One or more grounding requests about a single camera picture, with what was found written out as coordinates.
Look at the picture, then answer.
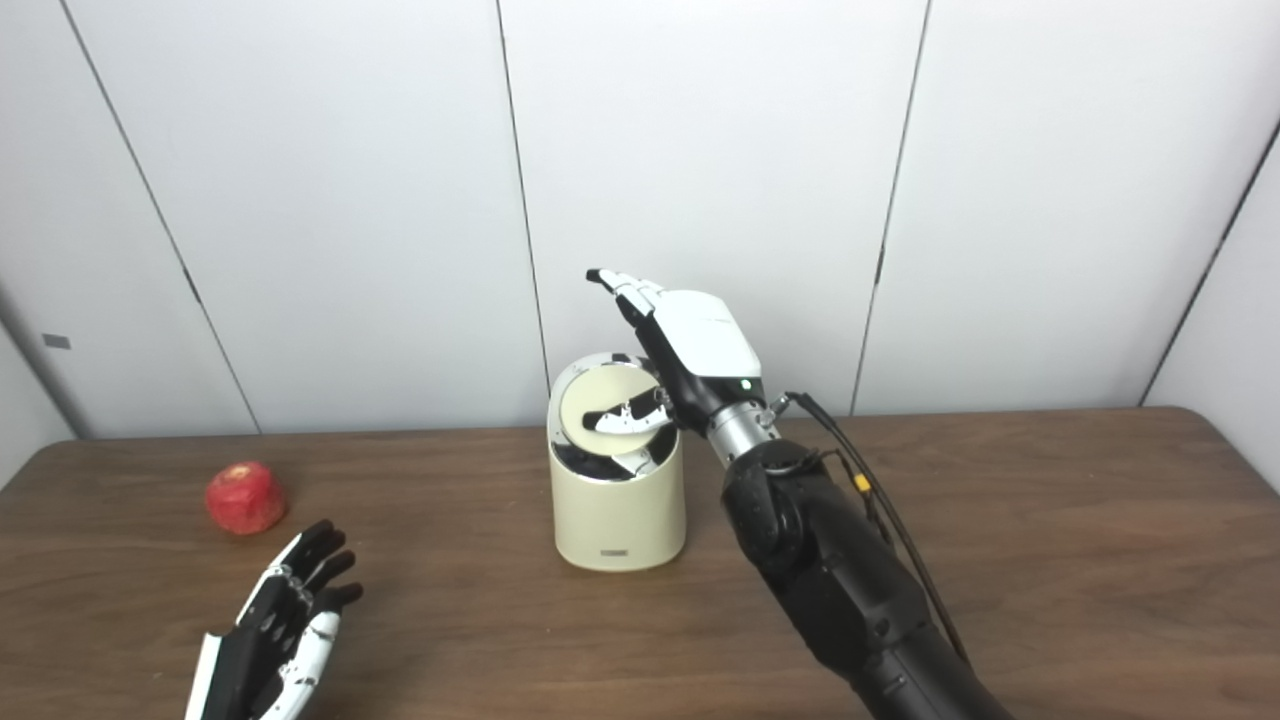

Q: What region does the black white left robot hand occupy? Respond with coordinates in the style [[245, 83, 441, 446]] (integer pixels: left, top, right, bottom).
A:
[[185, 519, 363, 720]]

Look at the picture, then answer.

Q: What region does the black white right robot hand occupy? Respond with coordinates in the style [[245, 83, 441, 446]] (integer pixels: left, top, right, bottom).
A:
[[583, 268, 767, 434]]

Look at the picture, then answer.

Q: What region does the cream round bin lid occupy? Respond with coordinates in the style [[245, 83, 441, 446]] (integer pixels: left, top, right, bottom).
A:
[[560, 365, 667, 447]]

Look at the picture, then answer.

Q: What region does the red apple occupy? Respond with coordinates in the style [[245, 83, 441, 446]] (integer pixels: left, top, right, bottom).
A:
[[205, 461, 289, 535]]

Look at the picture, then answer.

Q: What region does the cream-colored bin body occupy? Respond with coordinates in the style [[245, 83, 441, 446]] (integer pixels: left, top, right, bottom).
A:
[[547, 352, 688, 573]]

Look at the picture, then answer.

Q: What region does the thick black wrist cable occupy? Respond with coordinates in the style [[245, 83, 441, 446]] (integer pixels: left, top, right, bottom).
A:
[[770, 391, 971, 666]]

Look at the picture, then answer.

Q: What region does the thin cable with yellow connector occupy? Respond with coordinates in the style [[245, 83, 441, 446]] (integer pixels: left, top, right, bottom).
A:
[[815, 448, 896, 546]]

